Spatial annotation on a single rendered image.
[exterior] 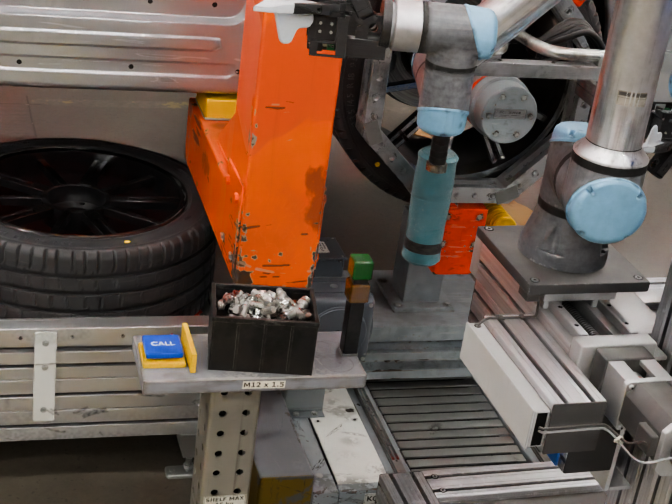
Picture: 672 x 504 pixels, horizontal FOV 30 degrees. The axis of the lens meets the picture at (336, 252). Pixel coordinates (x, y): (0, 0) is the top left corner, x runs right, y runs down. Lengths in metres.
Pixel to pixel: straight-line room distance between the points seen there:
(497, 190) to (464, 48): 1.13
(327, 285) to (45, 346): 0.65
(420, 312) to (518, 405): 1.27
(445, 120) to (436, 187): 0.87
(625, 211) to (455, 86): 0.32
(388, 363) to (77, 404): 0.81
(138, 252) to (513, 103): 0.85
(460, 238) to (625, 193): 1.07
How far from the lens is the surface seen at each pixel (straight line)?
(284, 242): 2.48
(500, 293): 2.23
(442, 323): 3.13
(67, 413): 2.71
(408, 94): 3.13
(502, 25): 1.96
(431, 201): 2.73
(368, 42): 1.83
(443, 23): 1.82
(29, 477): 2.84
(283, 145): 2.40
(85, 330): 2.61
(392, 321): 3.09
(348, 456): 2.84
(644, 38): 1.87
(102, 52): 2.83
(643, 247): 4.38
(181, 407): 2.73
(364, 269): 2.37
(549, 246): 2.10
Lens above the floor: 1.69
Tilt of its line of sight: 26 degrees down
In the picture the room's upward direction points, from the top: 8 degrees clockwise
